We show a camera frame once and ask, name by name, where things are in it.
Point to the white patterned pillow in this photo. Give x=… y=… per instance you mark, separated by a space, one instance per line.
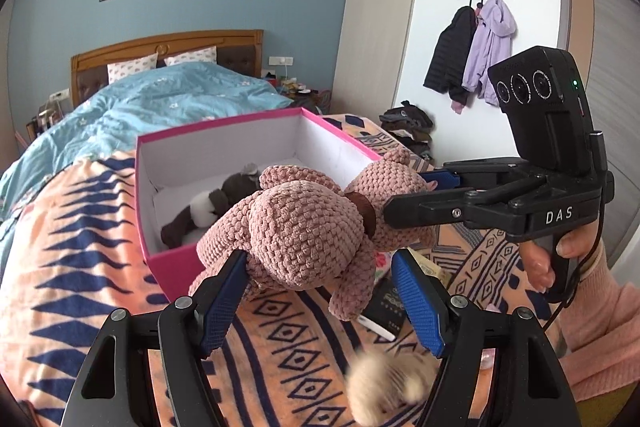
x=192 y=56
x=131 y=69

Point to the white wall socket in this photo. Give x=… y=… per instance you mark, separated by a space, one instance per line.
x=58 y=95
x=281 y=60

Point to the brown and white plush toy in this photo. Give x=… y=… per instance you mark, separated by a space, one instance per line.
x=230 y=192

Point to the blue floral duvet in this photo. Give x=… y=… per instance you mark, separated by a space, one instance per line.
x=150 y=102

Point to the wooden nightstand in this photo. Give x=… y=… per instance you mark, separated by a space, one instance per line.
x=305 y=99

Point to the person's right forearm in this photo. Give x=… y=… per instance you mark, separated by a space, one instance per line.
x=605 y=307

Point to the pink cardboard box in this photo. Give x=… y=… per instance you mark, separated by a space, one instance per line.
x=170 y=272

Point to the wooden bed headboard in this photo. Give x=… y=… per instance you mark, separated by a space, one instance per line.
x=150 y=44

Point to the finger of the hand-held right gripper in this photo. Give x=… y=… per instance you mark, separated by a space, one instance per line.
x=442 y=179
x=420 y=212

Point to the black puffer jacket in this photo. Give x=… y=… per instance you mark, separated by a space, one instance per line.
x=447 y=57

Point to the purple jacket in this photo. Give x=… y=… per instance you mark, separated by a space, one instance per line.
x=492 y=42

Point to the beige wardrobe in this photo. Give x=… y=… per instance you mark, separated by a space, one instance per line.
x=375 y=17

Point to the person's right hand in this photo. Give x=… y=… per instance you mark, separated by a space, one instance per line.
x=537 y=267

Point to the beige fluffy teddy bear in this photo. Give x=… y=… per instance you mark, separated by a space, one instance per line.
x=380 y=382

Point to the pile of dark clothes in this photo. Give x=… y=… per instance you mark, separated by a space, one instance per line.
x=405 y=127

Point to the grey framed door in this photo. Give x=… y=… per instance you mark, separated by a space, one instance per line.
x=610 y=32

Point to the pink crocheted teddy bear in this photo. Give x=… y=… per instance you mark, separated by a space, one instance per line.
x=300 y=217

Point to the white stick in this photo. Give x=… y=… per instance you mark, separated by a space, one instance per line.
x=377 y=328

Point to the black packet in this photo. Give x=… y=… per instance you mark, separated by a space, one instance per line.
x=390 y=307

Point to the pink floral tissue pack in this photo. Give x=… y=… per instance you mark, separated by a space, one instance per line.
x=384 y=263

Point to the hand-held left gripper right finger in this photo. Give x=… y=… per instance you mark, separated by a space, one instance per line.
x=420 y=302

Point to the cluttered nightstand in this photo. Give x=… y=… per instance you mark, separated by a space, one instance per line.
x=45 y=119

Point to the orange patterned blanket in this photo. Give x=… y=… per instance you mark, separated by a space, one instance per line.
x=100 y=257

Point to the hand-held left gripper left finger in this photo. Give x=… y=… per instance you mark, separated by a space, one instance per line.
x=225 y=302

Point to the yellow tissue pack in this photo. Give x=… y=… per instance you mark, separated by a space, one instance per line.
x=435 y=269

